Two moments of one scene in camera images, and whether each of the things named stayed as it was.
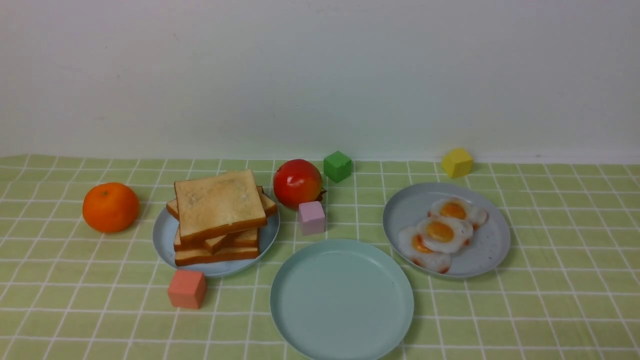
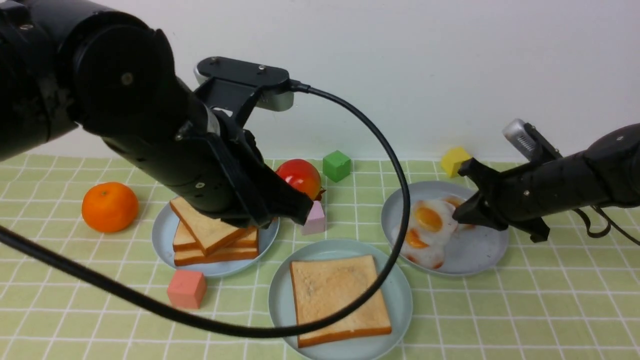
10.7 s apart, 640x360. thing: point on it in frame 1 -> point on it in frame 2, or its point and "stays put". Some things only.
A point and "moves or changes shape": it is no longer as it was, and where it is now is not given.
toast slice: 184,257 stays put
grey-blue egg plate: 490,237 stays put
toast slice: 270,207 moves or changes shape
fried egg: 444,234 -> 435,218
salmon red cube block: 187,289 stays put
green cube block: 337,166 stays put
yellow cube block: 457,163 stays put
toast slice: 208,203 moves or changes shape
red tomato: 297,180 stays put
